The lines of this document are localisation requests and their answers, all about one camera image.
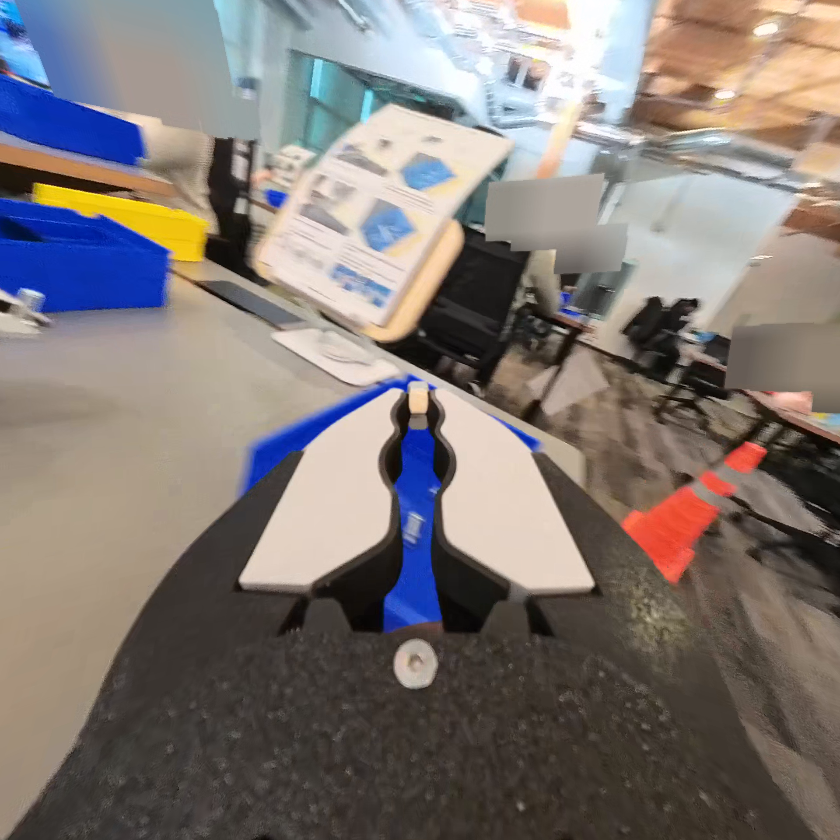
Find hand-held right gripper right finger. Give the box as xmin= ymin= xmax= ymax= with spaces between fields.
xmin=434 ymin=386 xmax=598 ymax=605

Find orange traffic cone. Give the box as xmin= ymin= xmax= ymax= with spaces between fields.
xmin=620 ymin=440 xmax=770 ymax=586

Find wooden rear table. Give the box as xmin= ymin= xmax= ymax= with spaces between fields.
xmin=0 ymin=132 xmax=179 ymax=199

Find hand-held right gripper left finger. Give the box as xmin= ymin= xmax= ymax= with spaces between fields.
xmin=238 ymin=389 xmax=403 ymax=599

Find blue bin with black divider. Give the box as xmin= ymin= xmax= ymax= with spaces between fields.
xmin=0 ymin=197 xmax=173 ymax=315

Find yellow plastic bin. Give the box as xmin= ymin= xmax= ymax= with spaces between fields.
xmin=32 ymin=182 xmax=212 ymax=265

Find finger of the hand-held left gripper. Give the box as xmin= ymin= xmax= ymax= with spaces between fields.
xmin=0 ymin=290 xmax=52 ymax=333

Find black flat pad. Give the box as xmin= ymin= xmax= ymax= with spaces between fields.
xmin=197 ymin=279 xmax=324 ymax=333

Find instruction board on white stand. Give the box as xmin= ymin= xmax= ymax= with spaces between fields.
xmin=252 ymin=103 xmax=515 ymax=389

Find black mesh office chair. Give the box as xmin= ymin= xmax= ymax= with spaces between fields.
xmin=625 ymin=296 xmax=704 ymax=384

